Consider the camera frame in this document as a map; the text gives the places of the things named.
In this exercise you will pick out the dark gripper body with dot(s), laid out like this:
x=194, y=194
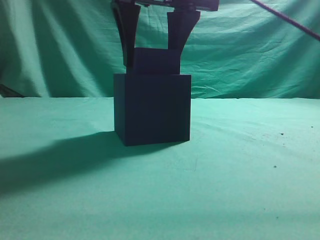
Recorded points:
x=190, y=5

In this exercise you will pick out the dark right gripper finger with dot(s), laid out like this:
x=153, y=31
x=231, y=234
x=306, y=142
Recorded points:
x=126, y=15

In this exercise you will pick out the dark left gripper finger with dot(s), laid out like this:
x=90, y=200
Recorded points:
x=180, y=26

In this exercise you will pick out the purple cube block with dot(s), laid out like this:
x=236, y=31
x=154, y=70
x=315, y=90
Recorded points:
x=156, y=61

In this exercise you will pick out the dark cube groove box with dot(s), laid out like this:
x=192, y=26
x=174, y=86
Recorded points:
x=152, y=109

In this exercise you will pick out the green backdrop cloth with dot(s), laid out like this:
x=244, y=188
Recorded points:
x=71, y=48

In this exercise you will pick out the green table cloth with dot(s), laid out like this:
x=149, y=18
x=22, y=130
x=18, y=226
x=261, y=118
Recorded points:
x=251, y=171

